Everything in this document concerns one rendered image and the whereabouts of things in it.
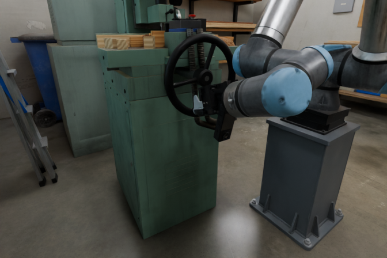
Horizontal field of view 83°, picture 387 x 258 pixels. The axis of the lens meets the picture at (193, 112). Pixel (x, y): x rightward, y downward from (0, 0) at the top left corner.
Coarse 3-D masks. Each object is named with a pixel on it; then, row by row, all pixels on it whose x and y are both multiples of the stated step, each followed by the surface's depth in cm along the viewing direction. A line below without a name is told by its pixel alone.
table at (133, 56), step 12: (108, 48) 84; (132, 48) 84; (144, 48) 84; (156, 48) 84; (216, 48) 97; (108, 60) 76; (120, 60) 78; (132, 60) 80; (144, 60) 82; (156, 60) 84; (180, 60) 79
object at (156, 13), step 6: (150, 6) 97; (156, 6) 92; (162, 6) 91; (168, 6) 92; (150, 12) 98; (156, 12) 93; (162, 12) 92; (150, 18) 100; (156, 18) 94; (162, 18) 92; (168, 18) 94; (162, 24) 97
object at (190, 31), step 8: (192, 32) 77; (200, 32) 78; (192, 48) 78; (200, 48) 80; (192, 56) 79; (200, 56) 81; (192, 64) 80; (200, 64) 83; (192, 88) 83; (192, 96) 85; (200, 120) 88; (208, 120) 90; (216, 120) 94
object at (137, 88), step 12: (108, 72) 111; (120, 72) 93; (216, 72) 101; (120, 84) 92; (132, 84) 82; (144, 84) 85; (156, 84) 87; (132, 96) 84; (144, 96) 86; (156, 96) 89
